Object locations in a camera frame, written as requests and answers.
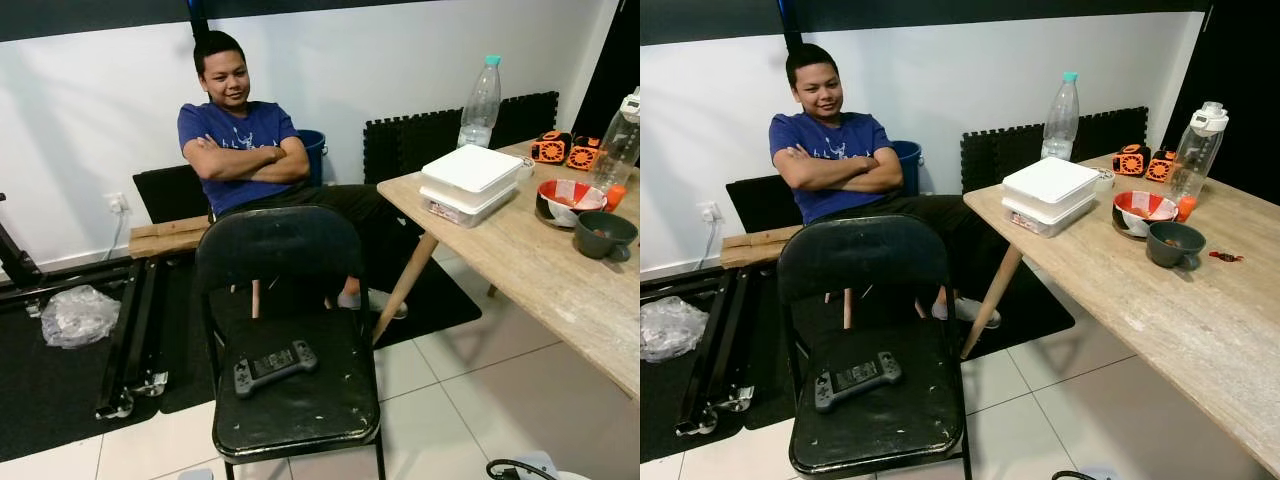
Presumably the dark grey bowl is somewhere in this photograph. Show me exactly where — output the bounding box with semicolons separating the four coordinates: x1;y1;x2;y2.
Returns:
1146;221;1207;269
574;211;639;261

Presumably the red and white bowl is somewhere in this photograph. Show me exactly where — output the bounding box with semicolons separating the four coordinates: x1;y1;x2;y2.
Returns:
535;179;608;229
1112;191;1181;239

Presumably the clear bottle white lid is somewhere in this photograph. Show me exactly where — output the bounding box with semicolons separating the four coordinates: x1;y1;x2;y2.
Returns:
1172;102;1230;201
590;88;641;196

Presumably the clear plastic bag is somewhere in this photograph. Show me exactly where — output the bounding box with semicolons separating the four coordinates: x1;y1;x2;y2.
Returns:
640;296;709;363
40;285;121;349

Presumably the light wooden table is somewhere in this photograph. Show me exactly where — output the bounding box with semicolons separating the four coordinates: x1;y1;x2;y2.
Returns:
960;150;1280;477
372;138;641;401

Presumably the wooden plank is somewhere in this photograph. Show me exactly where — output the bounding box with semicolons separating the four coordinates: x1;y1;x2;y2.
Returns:
128;215;216;259
720;225;807;269

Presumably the black metal rack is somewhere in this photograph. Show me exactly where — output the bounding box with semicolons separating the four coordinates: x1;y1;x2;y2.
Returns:
640;262;758;438
0;190;171;421

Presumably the black rubber floor mat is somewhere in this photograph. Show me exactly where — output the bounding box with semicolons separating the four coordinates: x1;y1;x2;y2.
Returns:
0;255;483;463
640;262;1076;463

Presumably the white lidded box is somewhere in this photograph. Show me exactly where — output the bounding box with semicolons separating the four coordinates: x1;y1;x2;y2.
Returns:
421;145;526;209
1003;157;1101;219

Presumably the white box with label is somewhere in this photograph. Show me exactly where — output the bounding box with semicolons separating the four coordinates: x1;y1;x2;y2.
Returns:
418;185;521;229
1001;197;1096;239

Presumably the clear bottle teal cap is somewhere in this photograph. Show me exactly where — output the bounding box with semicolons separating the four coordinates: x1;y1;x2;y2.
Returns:
1040;72;1082;161
457;55;502;149

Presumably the large black foam mat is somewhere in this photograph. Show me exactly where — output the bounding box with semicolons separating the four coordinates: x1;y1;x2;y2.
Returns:
363;92;561;186
960;107;1151;194

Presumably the black handheld game controller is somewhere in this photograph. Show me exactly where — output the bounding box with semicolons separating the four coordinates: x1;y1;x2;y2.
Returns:
813;351;903;413
233;340;319;399

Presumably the blue bucket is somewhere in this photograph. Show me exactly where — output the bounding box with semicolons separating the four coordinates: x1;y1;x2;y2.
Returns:
890;140;923;196
296;129;328;188

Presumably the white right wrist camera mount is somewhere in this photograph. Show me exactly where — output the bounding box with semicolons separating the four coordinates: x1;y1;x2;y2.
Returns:
515;450;593;480

